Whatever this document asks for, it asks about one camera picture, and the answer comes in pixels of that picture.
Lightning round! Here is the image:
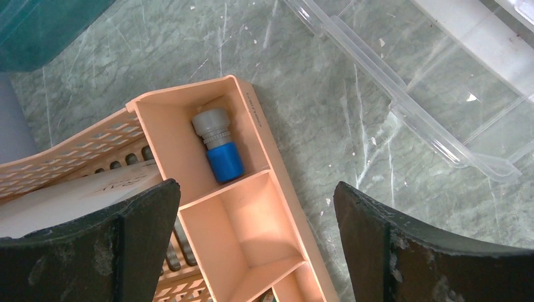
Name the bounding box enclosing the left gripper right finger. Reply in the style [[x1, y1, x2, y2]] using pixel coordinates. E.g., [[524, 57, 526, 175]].
[[333, 182, 533, 301]]

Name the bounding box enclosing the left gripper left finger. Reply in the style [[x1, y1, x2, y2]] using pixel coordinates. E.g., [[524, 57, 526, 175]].
[[1, 179, 181, 301]]

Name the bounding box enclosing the clear plastic drawer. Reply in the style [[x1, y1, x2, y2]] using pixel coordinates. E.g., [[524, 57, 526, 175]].
[[288, 1, 533, 182]]

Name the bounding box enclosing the teal plastic bin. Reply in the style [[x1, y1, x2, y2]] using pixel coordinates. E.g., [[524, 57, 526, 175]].
[[1, 0, 114, 72]]

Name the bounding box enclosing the white plastic drawer unit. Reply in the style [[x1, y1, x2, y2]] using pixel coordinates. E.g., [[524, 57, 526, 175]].
[[412, 1, 533, 103]]

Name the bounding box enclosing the orange mesh file organizer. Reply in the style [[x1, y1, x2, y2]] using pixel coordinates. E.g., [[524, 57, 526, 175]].
[[1, 75, 338, 301]]

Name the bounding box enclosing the grey blue capped bottle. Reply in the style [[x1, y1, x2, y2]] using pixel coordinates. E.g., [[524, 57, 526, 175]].
[[192, 108, 244, 183]]

